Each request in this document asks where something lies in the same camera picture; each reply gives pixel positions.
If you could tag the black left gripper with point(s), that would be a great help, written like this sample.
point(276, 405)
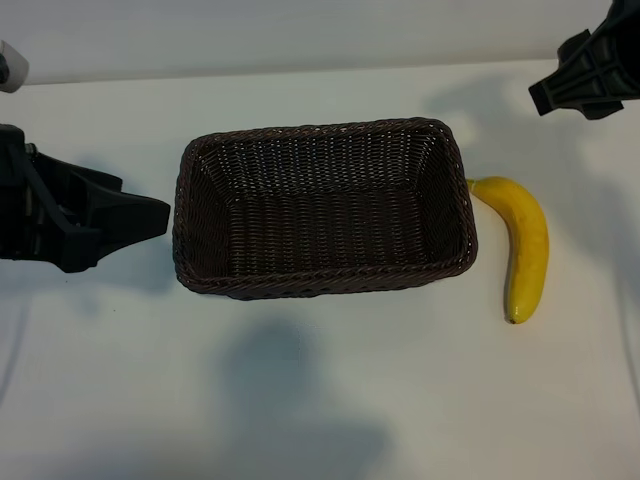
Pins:
point(17, 200)

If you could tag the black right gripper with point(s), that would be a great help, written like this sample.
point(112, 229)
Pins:
point(633, 50)

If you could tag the yellow banana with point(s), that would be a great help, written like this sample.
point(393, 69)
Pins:
point(530, 240)

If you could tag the dark brown wicker basket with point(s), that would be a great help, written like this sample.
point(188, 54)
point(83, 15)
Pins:
point(325, 215)

